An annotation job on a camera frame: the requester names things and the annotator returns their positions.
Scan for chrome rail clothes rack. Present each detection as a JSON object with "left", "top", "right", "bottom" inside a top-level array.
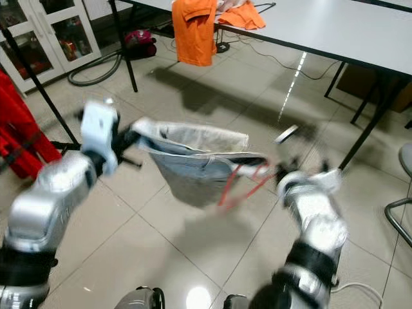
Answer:
[{"left": 0, "top": 26, "right": 88, "bottom": 189}]

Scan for white table black legs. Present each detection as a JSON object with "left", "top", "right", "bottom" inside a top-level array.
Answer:
[{"left": 107, "top": 0, "right": 412, "bottom": 173}]

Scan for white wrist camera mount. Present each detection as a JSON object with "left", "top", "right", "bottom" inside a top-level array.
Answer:
[
  {"left": 277, "top": 167, "right": 343, "bottom": 199},
  {"left": 80, "top": 101, "right": 120, "bottom": 176}
]

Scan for red jersey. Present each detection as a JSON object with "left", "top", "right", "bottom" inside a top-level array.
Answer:
[{"left": 0, "top": 70, "right": 63, "bottom": 182}]

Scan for small flat orange garment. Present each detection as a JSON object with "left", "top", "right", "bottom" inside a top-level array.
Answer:
[{"left": 218, "top": 0, "right": 267, "bottom": 32}]

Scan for red ribbed wire hanger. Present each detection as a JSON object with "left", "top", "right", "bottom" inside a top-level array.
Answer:
[{"left": 218, "top": 162, "right": 276, "bottom": 211}]

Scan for brown box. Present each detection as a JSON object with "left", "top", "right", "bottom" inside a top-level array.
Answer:
[{"left": 337, "top": 61, "right": 407, "bottom": 111}]

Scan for beige garment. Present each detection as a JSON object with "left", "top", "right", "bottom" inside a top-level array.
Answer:
[{"left": 216, "top": 0, "right": 242, "bottom": 14}]

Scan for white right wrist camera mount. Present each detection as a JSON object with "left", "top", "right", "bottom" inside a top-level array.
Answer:
[{"left": 277, "top": 167, "right": 343, "bottom": 199}]

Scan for white glass door cabinet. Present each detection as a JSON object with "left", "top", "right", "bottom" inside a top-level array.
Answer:
[{"left": 0, "top": 0, "right": 102, "bottom": 97}]

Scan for grey vacuum hose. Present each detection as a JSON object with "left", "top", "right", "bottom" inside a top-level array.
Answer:
[{"left": 67, "top": 49, "right": 128, "bottom": 87}]

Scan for cream shorts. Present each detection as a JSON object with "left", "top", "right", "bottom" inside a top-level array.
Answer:
[{"left": 135, "top": 117, "right": 275, "bottom": 209}]

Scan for black wire hanger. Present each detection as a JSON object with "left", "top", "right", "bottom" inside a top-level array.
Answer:
[{"left": 251, "top": 1, "right": 277, "bottom": 14}]

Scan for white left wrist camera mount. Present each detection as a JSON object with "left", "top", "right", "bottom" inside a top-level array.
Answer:
[{"left": 80, "top": 101, "right": 120, "bottom": 176}]

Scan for silver robot left leg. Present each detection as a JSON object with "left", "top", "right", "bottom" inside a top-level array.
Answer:
[{"left": 115, "top": 286, "right": 165, "bottom": 309}]

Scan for magenta vacuum cleaner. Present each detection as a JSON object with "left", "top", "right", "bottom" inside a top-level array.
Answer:
[{"left": 124, "top": 28, "right": 158, "bottom": 61}]

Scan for silver robot leg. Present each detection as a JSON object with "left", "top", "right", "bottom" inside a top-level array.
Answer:
[
  {"left": 115, "top": 286, "right": 165, "bottom": 309},
  {"left": 222, "top": 293, "right": 259, "bottom": 309}
]

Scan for white floor cable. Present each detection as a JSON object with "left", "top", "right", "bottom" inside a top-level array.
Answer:
[{"left": 337, "top": 281, "right": 385, "bottom": 309}]

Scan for large orange garment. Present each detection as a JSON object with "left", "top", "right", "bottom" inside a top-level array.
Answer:
[{"left": 171, "top": 0, "right": 219, "bottom": 68}]

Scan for black power cord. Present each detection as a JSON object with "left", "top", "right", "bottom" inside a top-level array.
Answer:
[{"left": 216, "top": 35, "right": 345, "bottom": 81}]

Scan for silver robot right leg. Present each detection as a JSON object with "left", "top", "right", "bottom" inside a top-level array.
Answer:
[{"left": 222, "top": 293, "right": 259, "bottom": 309}]

